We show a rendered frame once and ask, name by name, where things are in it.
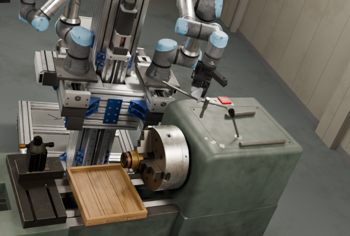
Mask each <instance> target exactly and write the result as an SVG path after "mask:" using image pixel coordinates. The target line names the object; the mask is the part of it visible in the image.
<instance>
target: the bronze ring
mask: <svg viewBox="0 0 350 236"><path fill-rule="evenodd" d="M143 159H144V158H143V155H142V153H138V152H137V150H133V151H127V152H124V153H122V154H121V156H120V162H121V166H122V168H129V169H138V167H139V164H140V160H143Z"/></svg>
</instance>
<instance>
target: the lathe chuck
mask: <svg viewBox="0 0 350 236"><path fill-rule="evenodd" d="M149 127H151V128H152V150H153V152H149V153H142V155H143V158H149V157H152V158H153V159H155V161H156V162H157V164H158V165H159V166H160V168H161V169H162V171H163V172H164V174H167V173H168V172H169V173H170V175H169V179H168V180H167V181H165V180H162V178H159V179H153V177H152V176H151V174H150V173H145V171H143V172H142V173H141V174H140V175H141V178H142V180H143V182H144V184H145V185H146V187H147V188H148V189H150V190H151V191H159V190H164V189H166V190H169V189H173V188H174V187H175V186H176V185H177V184H178V182H179V180H180V177H181V174H182V167H183V155H182V148H181V144H180V140H179V138H178V136H177V134H176V132H175V131H174V130H173V129H172V127H170V126H167V125H164V126H148V127H146V128H145V129H144V130H148V128H149ZM166 134H171V135H172V139H169V138H167V137H166Z"/></svg>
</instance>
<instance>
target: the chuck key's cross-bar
mask: <svg viewBox="0 0 350 236"><path fill-rule="evenodd" d="M162 83H163V84H165V85H167V86H169V87H171V88H173V89H175V90H177V91H179V92H181V93H183V94H185V95H187V96H189V97H191V98H193V99H195V100H196V101H198V99H197V98H195V97H193V96H192V95H191V94H189V93H187V92H185V91H183V90H181V89H179V88H177V87H175V86H173V85H171V84H169V83H167V82H166V81H164V80H162ZM209 104H212V105H216V106H220V107H224V108H227V106H226V105H222V104H218V103H214V102H209Z"/></svg>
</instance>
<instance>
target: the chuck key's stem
mask: <svg viewBox="0 0 350 236"><path fill-rule="evenodd" d="M209 101H210V98H209V97H206V99H205V102H204V104H203V106H202V111H201V113H200V116H199V117H200V118H202V117H203V115H204V112H205V110H206V109H207V106H208V103H209Z"/></svg>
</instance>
